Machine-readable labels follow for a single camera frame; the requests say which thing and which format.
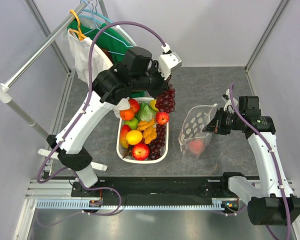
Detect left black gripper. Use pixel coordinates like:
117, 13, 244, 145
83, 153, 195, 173
131, 61, 173, 101

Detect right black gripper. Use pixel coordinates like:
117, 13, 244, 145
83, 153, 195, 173
203, 107, 245, 135

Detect dark purple grape bunch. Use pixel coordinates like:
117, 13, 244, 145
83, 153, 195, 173
154, 84, 176, 114

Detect clear polka dot zip bag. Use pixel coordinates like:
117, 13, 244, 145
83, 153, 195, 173
178, 103, 218, 158

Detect pink peach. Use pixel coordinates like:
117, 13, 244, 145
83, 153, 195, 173
188, 138, 206, 156

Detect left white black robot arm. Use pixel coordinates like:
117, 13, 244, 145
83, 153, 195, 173
46, 46, 181, 197

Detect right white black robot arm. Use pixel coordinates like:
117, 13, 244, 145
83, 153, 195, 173
203, 96, 300, 226

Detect yellow red mango back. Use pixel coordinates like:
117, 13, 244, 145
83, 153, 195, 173
149, 99, 159, 112

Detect green cabbage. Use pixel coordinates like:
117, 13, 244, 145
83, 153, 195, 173
135, 102, 156, 122

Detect red tomato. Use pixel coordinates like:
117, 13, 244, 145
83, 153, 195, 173
128, 98, 140, 114

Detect red apple back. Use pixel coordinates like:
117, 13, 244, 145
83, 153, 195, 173
155, 112, 170, 125

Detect red apple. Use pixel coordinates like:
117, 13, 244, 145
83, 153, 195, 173
132, 143, 150, 161
155, 112, 170, 125

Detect orange fruit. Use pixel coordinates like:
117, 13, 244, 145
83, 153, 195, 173
119, 107, 135, 121

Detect yellow ginger root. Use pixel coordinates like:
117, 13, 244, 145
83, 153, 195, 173
137, 118, 157, 145

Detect green apple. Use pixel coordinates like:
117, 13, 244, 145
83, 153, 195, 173
124, 117, 139, 130

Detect red yellow mango left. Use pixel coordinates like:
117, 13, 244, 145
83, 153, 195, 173
119, 124, 131, 149

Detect white plastic fruit basket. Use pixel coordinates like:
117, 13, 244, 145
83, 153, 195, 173
116, 97, 169, 164

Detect yellow lemon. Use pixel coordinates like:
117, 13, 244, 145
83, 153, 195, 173
125, 130, 143, 145

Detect dark grape bunch right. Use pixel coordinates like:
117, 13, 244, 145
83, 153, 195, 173
148, 124, 167, 160

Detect green shirt on hanger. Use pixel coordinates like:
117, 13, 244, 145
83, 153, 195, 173
66, 20, 146, 100

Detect red apple front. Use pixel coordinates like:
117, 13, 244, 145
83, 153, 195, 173
132, 143, 150, 161

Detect white shirt on hanger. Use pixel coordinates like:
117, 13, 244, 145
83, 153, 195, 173
67, 28, 113, 84

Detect orange clothes hanger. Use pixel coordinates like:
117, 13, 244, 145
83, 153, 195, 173
69, 9, 86, 41

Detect blue clothes hanger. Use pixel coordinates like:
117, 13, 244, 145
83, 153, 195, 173
79, 3, 136, 56

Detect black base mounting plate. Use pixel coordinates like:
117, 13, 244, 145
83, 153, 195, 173
70, 174, 261, 203

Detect metal clothes rack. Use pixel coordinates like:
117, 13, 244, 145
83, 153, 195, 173
0, 0, 108, 173

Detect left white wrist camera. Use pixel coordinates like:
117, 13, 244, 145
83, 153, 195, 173
157, 43, 182, 81

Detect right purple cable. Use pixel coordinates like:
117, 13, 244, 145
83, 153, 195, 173
212, 83, 292, 240

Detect purple cable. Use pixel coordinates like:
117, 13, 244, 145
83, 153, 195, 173
34, 21, 171, 227
212, 83, 292, 240

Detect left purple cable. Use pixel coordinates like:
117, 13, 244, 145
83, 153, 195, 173
34, 21, 171, 227

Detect light blue cable duct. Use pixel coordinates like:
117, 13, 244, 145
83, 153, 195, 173
36, 199, 243, 211

